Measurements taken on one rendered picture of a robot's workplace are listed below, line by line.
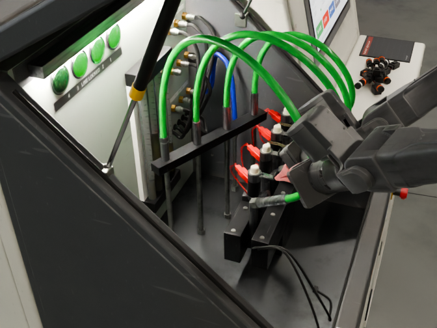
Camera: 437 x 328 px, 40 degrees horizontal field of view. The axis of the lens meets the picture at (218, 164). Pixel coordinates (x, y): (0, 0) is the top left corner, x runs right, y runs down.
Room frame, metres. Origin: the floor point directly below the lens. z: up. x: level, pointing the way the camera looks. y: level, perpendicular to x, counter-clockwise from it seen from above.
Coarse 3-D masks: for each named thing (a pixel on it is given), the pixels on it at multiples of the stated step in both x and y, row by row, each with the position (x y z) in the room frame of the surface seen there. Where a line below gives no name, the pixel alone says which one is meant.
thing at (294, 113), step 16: (176, 48) 0.99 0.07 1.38; (224, 48) 0.90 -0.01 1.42; (240, 48) 0.89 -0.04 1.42; (256, 64) 0.86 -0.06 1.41; (272, 80) 0.84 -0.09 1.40; (160, 96) 1.03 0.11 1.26; (288, 96) 0.82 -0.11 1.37; (160, 112) 1.03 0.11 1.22; (288, 112) 0.81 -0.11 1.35; (160, 128) 1.03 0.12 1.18
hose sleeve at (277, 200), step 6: (258, 198) 0.85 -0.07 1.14; (264, 198) 0.84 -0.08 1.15; (270, 198) 0.83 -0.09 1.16; (276, 198) 0.81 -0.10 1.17; (282, 198) 0.80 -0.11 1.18; (258, 204) 0.84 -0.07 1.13; (264, 204) 0.83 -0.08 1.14; (270, 204) 0.82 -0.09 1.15; (276, 204) 0.81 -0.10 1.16; (282, 204) 0.81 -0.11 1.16
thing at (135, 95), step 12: (168, 0) 0.65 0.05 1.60; (180, 0) 0.65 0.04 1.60; (168, 12) 0.65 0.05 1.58; (156, 24) 0.66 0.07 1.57; (168, 24) 0.66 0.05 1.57; (156, 36) 0.66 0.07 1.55; (156, 48) 0.66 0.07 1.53; (144, 60) 0.67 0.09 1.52; (156, 60) 0.67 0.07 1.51; (144, 72) 0.67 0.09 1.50; (132, 84) 0.69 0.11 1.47; (144, 84) 0.68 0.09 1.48; (132, 96) 0.68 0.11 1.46; (132, 108) 0.69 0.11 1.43; (120, 132) 0.70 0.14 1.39; (108, 168) 0.72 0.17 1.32
